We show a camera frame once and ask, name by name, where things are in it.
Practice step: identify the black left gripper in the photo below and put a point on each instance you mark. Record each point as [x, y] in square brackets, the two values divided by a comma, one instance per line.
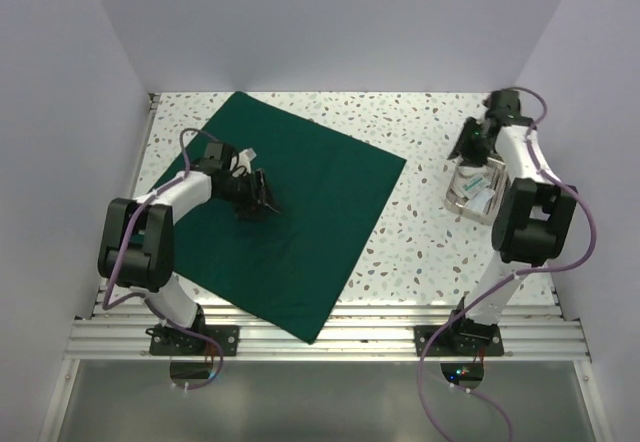
[249, 208]

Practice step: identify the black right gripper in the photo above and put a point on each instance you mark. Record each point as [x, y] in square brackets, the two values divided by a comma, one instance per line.
[461, 149]

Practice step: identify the white gauze pad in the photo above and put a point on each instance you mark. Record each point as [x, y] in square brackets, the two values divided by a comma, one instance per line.
[468, 171]

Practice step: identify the green striped white packet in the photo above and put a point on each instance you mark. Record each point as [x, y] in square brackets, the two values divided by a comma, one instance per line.
[469, 187]

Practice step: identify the stainless steel tray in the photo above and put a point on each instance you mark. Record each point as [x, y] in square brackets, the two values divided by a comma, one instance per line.
[500, 183]

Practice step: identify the white crinkled sterile pouch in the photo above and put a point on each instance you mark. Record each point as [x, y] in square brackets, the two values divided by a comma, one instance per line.
[481, 201]

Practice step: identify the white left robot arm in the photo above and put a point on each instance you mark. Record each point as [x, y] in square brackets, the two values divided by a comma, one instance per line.
[137, 255]

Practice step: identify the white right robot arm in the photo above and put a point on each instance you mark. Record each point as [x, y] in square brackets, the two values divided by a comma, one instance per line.
[531, 223]

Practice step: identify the dark green surgical cloth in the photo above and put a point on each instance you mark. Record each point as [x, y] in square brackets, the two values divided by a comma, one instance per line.
[289, 268]

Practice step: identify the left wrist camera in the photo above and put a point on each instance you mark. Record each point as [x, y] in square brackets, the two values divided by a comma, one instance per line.
[223, 156]

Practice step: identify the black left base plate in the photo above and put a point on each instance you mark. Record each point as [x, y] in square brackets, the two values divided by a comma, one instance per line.
[166, 341]

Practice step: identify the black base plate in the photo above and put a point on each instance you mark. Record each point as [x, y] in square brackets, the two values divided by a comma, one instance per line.
[166, 341]
[449, 345]

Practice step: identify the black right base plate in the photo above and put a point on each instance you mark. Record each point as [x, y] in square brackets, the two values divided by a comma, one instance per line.
[449, 345]

